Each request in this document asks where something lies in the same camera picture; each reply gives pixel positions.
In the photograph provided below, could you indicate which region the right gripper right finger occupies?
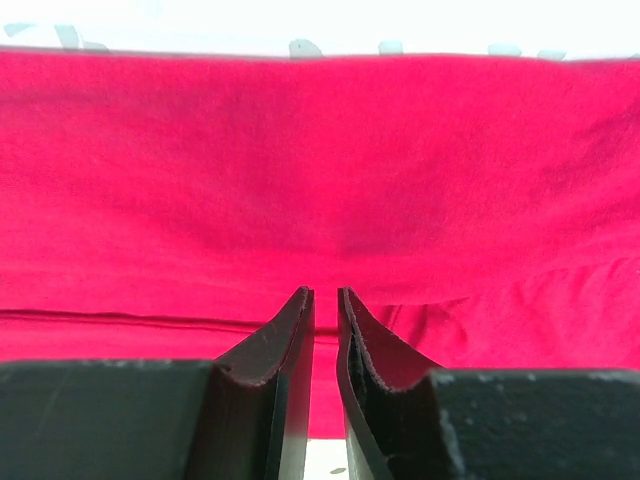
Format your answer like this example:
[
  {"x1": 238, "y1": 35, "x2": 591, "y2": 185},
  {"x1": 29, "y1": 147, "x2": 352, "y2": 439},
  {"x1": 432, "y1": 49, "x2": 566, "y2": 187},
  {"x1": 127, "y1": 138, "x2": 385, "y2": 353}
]
[{"x1": 336, "y1": 288, "x2": 639, "y2": 479}]

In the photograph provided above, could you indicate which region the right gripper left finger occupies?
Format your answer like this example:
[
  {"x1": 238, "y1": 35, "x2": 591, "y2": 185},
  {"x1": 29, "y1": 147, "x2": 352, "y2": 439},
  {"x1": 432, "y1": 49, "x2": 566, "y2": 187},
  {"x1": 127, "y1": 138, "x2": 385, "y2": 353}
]
[{"x1": 1, "y1": 287, "x2": 315, "y2": 479}]

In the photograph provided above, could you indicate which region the pink red t-shirt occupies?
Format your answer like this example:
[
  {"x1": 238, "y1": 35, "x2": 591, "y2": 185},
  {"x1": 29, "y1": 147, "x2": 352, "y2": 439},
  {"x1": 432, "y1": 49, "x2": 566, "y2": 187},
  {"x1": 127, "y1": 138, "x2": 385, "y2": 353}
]
[{"x1": 1, "y1": 50, "x2": 639, "y2": 438}]

